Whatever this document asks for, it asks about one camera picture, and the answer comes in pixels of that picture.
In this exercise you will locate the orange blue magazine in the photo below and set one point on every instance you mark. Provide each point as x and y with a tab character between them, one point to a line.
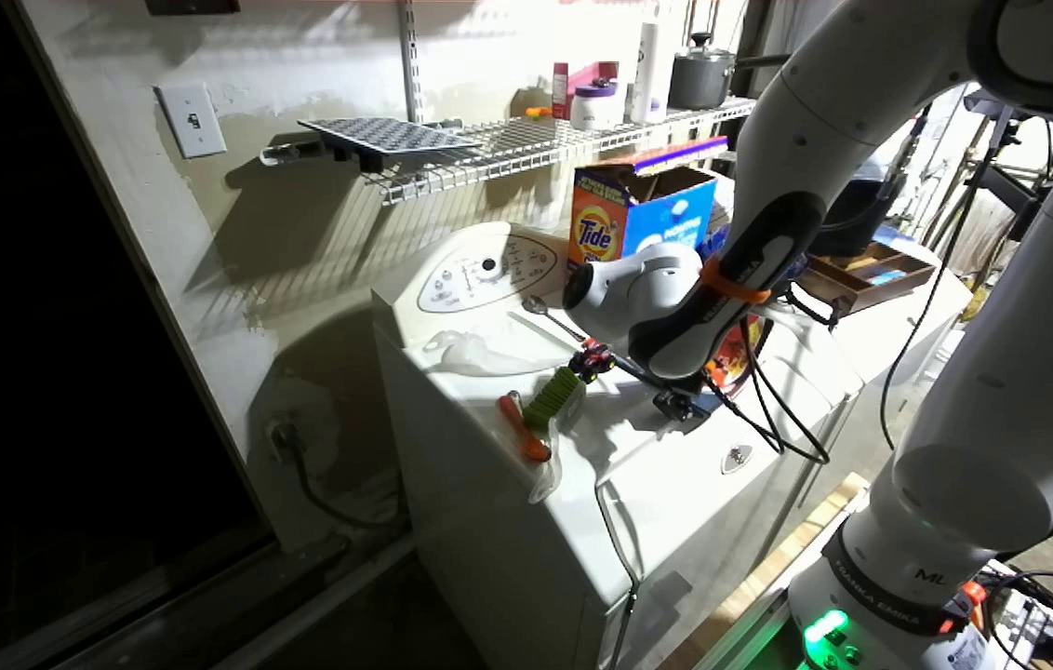
735	355

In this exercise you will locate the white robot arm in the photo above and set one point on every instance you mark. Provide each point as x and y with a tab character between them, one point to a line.
977	472

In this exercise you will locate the green orange packet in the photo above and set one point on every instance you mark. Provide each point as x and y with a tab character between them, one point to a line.
530	418

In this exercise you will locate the small dark toy car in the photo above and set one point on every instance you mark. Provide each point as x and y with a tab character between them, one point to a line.
592	358

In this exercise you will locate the blue detergent box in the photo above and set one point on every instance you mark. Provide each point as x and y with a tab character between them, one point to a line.
660	194

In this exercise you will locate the white washing machine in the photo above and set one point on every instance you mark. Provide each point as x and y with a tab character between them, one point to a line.
626	536

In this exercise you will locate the white wire shelf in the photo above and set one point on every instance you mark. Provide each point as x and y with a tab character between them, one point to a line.
409	160

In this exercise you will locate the white wall outlet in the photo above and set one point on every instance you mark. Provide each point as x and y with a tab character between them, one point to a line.
190	121

